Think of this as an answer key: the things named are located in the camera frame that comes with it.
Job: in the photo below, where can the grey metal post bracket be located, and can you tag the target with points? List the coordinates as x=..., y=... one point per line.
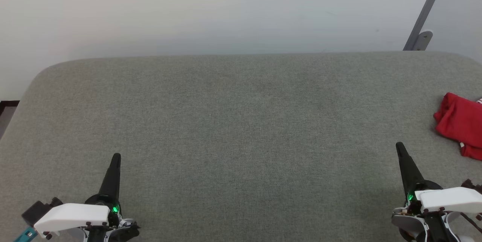
x=423, y=40

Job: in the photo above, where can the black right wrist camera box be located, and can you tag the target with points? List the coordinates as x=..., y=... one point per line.
x=472, y=186

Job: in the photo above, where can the dark skirting strip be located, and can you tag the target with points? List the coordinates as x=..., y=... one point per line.
x=9, y=104

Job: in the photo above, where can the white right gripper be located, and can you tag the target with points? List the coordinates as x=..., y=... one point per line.
x=448, y=198

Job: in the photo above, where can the red shorts with white trim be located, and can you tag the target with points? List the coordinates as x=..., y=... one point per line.
x=461, y=121

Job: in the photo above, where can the teal left camera plug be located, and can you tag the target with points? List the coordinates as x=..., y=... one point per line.
x=26, y=235

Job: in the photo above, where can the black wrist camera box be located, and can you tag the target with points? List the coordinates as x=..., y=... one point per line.
x=35, y=212
x=472, y=186

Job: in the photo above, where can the grey fabric sofa cushion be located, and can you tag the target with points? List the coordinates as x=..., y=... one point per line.
x=241, y=140

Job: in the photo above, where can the grey metal post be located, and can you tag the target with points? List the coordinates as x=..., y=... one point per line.
x=429, y=5

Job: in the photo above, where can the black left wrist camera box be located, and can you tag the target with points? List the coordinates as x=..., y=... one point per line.
x=35, y=212

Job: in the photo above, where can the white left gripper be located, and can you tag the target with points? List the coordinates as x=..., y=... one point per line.
x=71, y=215

